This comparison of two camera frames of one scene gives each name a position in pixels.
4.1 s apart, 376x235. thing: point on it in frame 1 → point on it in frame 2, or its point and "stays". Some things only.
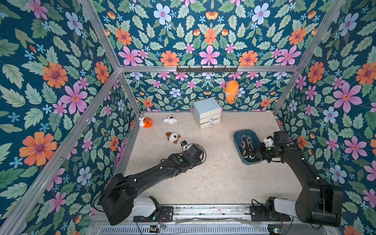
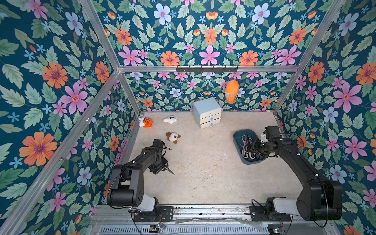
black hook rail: x=207 y=70 stays
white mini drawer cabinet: x=207 y=113 stays
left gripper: x=198 y=161 → x=156 y=171
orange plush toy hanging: x=231 y=90 stays
